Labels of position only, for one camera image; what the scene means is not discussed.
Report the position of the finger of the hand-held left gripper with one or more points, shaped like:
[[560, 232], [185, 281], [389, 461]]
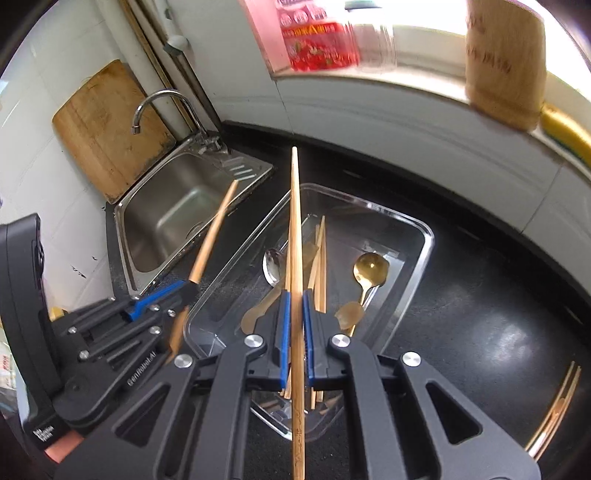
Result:
[[120, 345], [157, 297]]

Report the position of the wooden utensil holder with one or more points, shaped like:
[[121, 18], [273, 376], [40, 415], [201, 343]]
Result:
[[503, 69]]

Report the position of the stainless steel sink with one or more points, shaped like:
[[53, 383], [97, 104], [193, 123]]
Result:
[[175, 217]]

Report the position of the clear plastic container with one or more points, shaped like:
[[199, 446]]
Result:
[[401, 235]]

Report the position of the grey wall pipe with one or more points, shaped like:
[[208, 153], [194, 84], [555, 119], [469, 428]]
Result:
[[194, 87]]

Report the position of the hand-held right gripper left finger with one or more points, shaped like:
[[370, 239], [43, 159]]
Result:
[[286, 337]]

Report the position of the yellow sponge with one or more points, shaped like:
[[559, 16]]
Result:
[[565, 131]]

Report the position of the red printed package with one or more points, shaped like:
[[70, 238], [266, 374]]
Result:
[[318, 37]]

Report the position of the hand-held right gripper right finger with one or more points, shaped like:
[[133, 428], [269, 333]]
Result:
[[308, 337]]

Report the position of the gold metal spoon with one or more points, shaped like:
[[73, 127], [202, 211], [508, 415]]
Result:
[[371, 270]]

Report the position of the silver metal spoon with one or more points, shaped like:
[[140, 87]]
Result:
[[273, 265]]

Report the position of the wooden cutting board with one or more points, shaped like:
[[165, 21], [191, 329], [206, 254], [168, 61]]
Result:
[[106, 134]]

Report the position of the chrome faucet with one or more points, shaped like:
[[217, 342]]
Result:
[[157, 94]]

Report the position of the long wooden stick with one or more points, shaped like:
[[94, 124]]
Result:
[[147, 46]]

